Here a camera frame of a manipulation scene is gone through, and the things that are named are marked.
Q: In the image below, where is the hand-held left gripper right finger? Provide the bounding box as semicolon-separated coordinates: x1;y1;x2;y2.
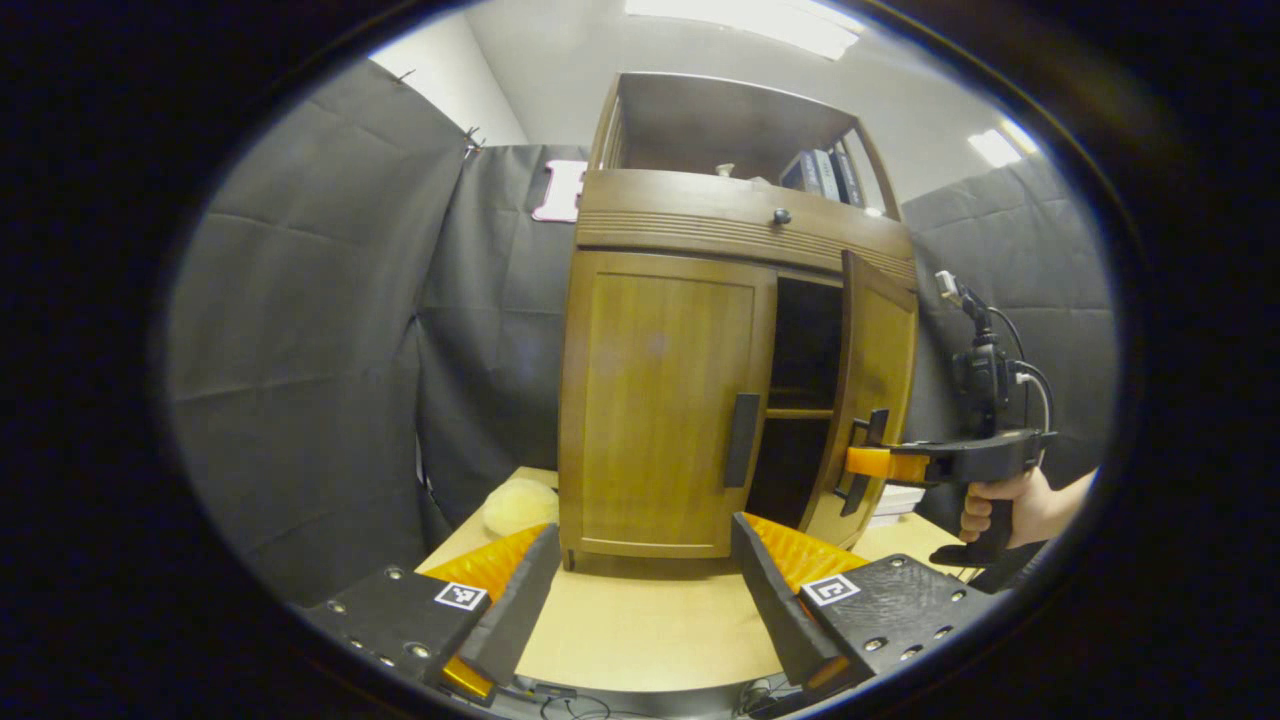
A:
730;512;1004;693

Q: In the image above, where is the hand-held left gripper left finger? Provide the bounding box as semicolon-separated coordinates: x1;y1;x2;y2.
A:
300;523;563;706

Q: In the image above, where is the black door handle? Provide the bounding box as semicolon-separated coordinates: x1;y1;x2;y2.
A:
835;408;891;518
724;392;763;489

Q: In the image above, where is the wooden double-door shoe cabinet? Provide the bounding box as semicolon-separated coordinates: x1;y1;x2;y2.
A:
557;72;919;573

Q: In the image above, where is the white flat box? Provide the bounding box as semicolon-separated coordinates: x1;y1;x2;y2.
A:
868;484;927;528

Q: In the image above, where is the pale yellow plush item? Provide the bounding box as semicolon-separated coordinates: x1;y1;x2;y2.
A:
483;477;561;538

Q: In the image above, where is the dark grey book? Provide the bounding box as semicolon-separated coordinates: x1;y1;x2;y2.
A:
830;150;866;208

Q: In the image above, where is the small ceiling light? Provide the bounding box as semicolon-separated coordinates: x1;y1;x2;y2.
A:
967;130;1023;169

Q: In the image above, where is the black backdrop cloth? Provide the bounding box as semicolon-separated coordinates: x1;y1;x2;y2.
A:
165;58;1119;606

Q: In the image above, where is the large ceiling light panel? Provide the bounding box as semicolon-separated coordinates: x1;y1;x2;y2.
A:
625;0;866;61

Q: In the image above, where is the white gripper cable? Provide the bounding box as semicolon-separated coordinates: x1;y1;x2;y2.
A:
1015;372;1053;433

